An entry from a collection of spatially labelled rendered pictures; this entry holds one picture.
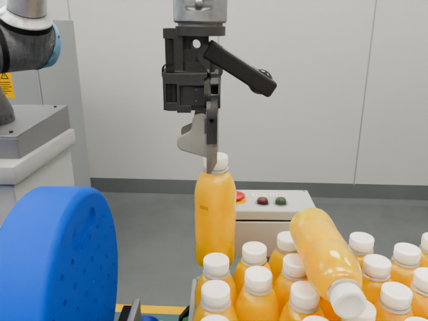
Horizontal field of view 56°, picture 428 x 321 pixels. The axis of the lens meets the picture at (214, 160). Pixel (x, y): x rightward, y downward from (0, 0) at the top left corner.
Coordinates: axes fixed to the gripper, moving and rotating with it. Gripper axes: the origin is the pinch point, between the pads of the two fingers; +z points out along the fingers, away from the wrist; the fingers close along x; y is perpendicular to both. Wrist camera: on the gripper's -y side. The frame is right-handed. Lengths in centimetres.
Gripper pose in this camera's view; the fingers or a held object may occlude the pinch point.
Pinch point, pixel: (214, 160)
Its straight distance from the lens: 62.7
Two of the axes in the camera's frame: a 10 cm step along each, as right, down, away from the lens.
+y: -10.0, -0.1, 0.2
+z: -0.1, 9.4, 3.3
